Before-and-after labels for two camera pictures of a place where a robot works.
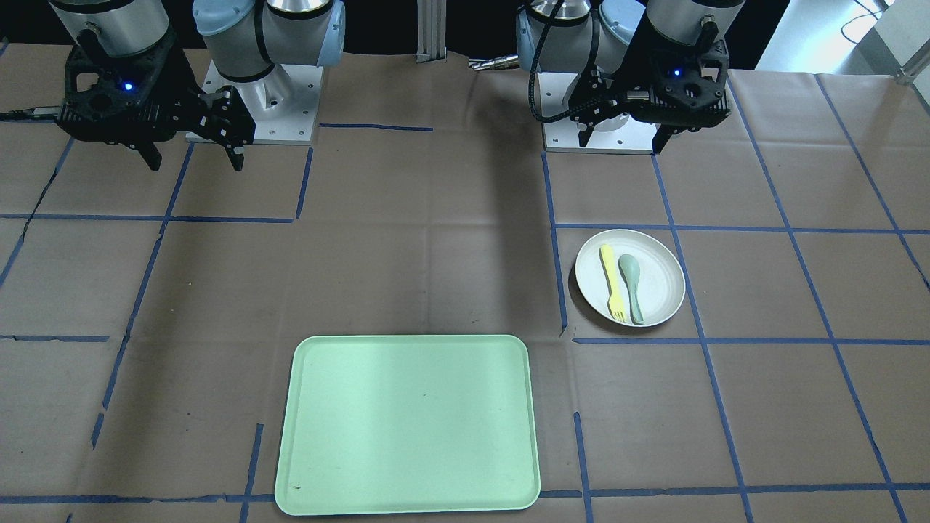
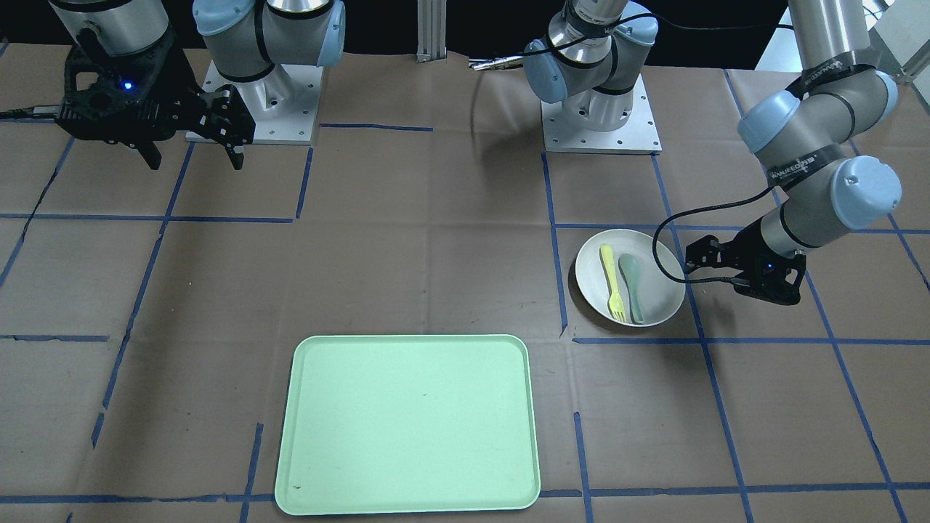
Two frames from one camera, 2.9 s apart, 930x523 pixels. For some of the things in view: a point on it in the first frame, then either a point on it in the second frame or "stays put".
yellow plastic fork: x=615 y=301 stays put
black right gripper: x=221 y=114 stays put
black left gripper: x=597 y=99 -> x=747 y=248
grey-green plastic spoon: x=630 y=269 stays put
